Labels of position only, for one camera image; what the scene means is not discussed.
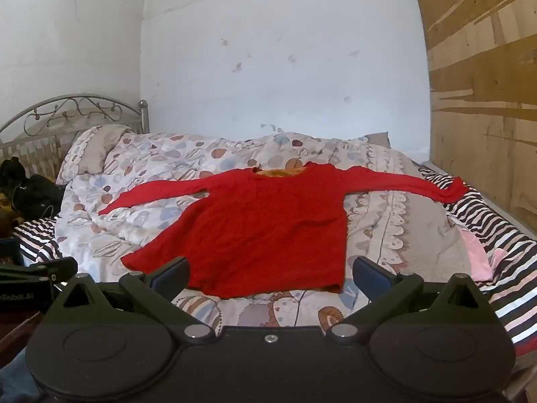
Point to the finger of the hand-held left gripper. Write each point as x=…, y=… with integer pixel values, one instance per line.
x=46, y=269

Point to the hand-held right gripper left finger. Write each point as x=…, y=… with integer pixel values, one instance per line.
x=168, y=280

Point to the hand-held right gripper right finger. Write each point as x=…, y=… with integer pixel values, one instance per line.
x=372, y=279

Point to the red knit sweater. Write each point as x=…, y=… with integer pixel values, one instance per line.
x=260, y=226

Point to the dark blue box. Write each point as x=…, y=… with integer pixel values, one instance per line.
x=9, y=252

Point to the black bag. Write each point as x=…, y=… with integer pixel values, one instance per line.
x=33, y=193

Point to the person's blue jeans leg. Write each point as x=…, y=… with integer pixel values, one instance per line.
x=12, y=382

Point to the pink cloth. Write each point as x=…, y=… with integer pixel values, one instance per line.
x=476, y=252

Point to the printed duvet with round shapes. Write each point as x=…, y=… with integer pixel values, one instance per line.
x=168, y=159

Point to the printed beige pillow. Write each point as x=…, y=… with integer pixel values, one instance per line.
x=90, y=151

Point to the black and white striped bedsheet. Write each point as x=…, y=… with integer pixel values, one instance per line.
x=503, y=235

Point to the plain grey pillow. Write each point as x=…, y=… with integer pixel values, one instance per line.
x=377, y=139

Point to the grey metal headboard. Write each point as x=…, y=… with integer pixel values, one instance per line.
x=63, y=111

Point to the plywood board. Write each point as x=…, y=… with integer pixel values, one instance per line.
x=482, y=92

